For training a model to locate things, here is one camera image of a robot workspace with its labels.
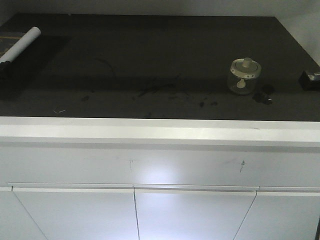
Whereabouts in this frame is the glass jar with beige lid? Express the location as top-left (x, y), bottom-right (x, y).
top-left (227, 57), bottom-right (262, 96)

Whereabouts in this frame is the small metal clip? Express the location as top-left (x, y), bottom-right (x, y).
top-left (52, 106), bottom-right (67, 115)

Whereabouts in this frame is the small black plug adapter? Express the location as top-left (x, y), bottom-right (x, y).
top-left (252, 84), bottom-right (275, 105)

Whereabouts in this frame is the white fume hood base cabinet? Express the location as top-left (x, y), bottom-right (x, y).
top-left (0, 116), bottom-right (320, 240)

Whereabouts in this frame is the white rolled paper tube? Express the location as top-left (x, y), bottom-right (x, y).
top-left (0, 26), bottom-right (41, 64)

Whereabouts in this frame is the black box at right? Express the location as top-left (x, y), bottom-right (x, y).
top-left (298, 71), bottom-right (320, 91)

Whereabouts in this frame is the dark mat with gold print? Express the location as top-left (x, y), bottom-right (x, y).
top-left (0, 32), bottom-right (25, 57)

